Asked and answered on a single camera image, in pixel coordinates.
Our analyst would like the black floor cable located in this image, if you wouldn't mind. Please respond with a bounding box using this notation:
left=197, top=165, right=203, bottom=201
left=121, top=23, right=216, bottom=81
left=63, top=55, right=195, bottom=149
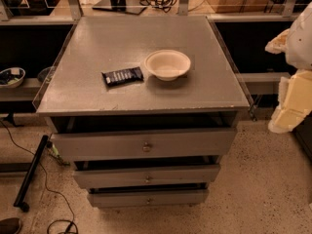
left=0, top=119, right=79, bottom=234

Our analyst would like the black monitor stand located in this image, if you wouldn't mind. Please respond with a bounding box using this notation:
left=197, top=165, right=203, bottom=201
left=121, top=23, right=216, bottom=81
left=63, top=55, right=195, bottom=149
left=92, top=0, right=146, bottom=16

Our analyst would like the dark bowl on shelf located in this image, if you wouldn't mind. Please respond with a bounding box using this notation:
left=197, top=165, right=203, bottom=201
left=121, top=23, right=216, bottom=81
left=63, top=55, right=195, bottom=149
left=37, top=66, right=56, bottom=83

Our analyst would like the grey bottom drawer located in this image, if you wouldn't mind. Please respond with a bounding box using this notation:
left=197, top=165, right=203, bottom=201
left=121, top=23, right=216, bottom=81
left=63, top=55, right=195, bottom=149
left=87, top=189, right=209, bottom=208

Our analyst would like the white bowl with items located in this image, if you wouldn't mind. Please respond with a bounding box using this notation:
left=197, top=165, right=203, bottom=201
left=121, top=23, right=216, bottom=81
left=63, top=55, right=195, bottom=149
left=0, top=67, right=25, bottom=88

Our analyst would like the grey middle drawer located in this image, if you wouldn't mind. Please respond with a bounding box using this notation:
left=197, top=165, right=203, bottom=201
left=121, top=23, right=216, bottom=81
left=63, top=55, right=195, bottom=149
left=73, top=165, right=220, bottom=189

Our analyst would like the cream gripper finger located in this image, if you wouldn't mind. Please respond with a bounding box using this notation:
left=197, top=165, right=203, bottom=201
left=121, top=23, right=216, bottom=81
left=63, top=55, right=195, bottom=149
left=265, top=29, right=290, bottom=55
left=268, top=70, right=312, bottom=134

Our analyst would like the black bar on floor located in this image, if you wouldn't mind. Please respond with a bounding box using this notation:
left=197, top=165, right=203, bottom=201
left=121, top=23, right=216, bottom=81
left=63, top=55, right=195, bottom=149
left=14, top=136, right=49, bottom=213

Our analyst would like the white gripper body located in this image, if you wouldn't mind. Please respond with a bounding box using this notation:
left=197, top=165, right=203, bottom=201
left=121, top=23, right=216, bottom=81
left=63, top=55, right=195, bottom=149
left=286, top=2, right=312, bottom=69

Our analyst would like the grey drawer cabinet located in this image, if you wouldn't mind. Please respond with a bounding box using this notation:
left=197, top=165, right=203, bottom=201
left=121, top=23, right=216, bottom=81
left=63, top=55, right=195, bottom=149
left=38, top=16, right=249, bottom=195

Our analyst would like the green object on floor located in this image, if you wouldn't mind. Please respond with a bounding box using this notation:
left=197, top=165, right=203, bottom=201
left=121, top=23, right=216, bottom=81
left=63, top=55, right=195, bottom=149
left=49, top=142, right=70, bottom=166

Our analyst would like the grey top drawer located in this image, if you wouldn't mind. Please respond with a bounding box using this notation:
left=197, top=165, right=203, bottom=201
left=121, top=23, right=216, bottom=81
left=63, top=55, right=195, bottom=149
left=52, top=128, right=236, bottom=161

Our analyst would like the dark shoe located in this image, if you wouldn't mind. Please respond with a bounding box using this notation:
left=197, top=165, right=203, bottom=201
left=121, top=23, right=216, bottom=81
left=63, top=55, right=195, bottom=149
left=0, top=217, right=22, bottom=234

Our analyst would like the white paper bowl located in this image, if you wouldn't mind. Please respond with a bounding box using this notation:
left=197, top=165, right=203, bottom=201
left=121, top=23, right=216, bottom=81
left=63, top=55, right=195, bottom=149
left=142, top=50, right=191, bottom=81

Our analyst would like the black snack bar wrapper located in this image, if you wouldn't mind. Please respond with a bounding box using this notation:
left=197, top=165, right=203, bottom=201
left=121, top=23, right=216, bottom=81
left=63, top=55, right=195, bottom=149
left=101, top=66, right=144, bottom=88

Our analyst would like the grey drawer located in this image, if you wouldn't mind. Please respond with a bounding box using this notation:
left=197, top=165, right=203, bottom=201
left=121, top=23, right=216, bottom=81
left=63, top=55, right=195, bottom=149
left=52, top=128, right=236, bottom=161
left=73, top=165, right=220, bottom=189
left=87, top=189, right=209, bottom=208

